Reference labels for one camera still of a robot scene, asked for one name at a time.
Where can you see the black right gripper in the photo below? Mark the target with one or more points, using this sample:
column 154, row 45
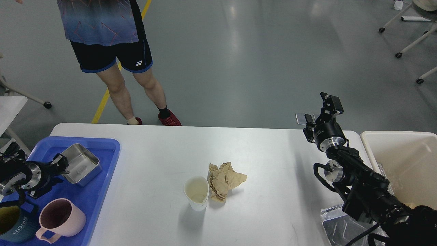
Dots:
column 329, row 133

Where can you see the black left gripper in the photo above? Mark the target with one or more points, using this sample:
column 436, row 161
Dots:
column 29, row 178

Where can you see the square stainless steel tray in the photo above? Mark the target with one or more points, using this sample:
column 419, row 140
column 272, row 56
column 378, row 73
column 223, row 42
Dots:
column 83, row 166

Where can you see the pink plastic mug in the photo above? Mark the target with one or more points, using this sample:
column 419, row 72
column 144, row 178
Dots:
column 59, row 218

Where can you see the aluminium foil tray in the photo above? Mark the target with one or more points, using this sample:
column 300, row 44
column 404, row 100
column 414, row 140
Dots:
column 341, row 228

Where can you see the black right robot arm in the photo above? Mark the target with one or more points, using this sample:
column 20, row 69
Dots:
column 365, row 192

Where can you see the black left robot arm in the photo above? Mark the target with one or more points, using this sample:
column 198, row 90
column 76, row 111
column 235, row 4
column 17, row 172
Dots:
column 14, row 162

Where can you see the blue plastic bin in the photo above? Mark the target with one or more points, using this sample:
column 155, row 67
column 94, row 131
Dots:
column 88, row 198

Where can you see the grey chair leg with caster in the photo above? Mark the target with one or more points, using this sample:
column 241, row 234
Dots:
column 10, row 90

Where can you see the dark blue HOME mug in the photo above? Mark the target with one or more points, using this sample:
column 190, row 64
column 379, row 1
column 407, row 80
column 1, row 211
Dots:
column 18, row 225

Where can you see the white side table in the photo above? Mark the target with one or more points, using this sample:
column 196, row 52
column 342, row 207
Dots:
column 10, row 106

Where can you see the beige plastic bin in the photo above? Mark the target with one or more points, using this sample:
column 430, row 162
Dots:
column 408, row 160

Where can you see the crumpled brown paper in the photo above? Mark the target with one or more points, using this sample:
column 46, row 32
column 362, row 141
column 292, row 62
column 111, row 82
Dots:
column 223, row 179

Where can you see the white paper cup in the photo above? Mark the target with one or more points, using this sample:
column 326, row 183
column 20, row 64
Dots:
column 197, row 191

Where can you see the standing person in shorts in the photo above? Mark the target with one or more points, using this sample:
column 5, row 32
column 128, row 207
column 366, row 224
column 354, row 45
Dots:
column 104, row 32

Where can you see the white rolling chair base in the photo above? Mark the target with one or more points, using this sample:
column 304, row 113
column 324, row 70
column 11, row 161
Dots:
column 415, row 22

